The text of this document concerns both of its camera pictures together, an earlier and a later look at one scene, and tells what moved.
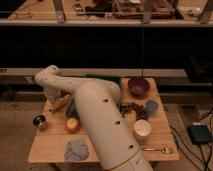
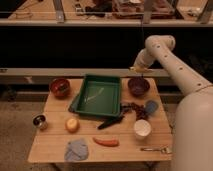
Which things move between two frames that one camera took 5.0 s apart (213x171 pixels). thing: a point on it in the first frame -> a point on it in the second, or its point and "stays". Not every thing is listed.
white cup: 142,129 stays
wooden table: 61,135 stays
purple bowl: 138,87 stays
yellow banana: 59,102 -> 140,69
